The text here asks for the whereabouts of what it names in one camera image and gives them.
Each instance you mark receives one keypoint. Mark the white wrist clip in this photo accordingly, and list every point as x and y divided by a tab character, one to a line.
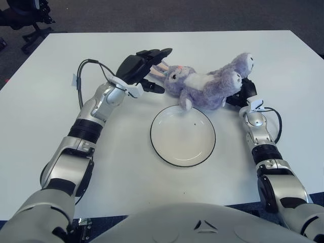
134	89
254	103

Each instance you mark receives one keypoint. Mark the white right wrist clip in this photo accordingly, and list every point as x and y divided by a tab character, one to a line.
254	103

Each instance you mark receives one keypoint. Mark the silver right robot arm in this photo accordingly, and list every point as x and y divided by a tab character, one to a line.
260	136

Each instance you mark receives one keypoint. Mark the black office chair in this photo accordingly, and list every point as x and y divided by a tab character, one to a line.
22	15

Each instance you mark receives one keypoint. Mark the grey robot torso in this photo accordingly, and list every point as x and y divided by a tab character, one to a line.
197	222

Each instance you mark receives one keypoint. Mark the small metal bracket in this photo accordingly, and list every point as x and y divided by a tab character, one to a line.
84	227

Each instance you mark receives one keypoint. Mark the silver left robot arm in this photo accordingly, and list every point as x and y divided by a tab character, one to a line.
83	149

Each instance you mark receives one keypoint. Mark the purple plush bunny doll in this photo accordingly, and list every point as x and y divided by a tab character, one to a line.
200	88

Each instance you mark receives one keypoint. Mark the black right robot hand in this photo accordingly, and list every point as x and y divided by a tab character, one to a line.
249	89

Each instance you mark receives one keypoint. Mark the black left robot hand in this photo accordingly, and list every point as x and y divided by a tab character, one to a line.
132	68

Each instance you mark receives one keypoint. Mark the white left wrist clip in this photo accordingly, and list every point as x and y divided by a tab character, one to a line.
134	89

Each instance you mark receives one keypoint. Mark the white plate with black rim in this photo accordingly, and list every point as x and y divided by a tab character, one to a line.
182	139

